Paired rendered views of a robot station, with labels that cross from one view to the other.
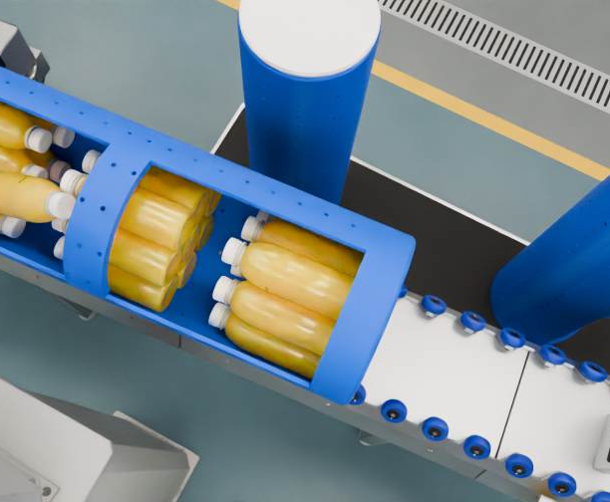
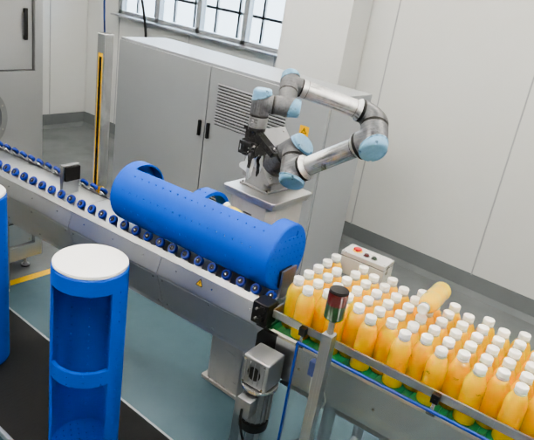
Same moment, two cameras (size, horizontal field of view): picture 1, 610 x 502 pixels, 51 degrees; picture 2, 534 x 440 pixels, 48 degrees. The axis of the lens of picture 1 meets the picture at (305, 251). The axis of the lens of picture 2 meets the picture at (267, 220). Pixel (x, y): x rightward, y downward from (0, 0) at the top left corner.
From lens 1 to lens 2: 2.81 m
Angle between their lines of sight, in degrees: 86
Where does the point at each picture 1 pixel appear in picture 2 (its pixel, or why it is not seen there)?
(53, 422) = (239, 189)
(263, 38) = (119, 258)
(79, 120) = (214, 205)
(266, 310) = not seen: hidden behind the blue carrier
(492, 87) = not seen: outside the picture
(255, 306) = not seen: hidden behind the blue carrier
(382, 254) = (132, 168)
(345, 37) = (80, 250)
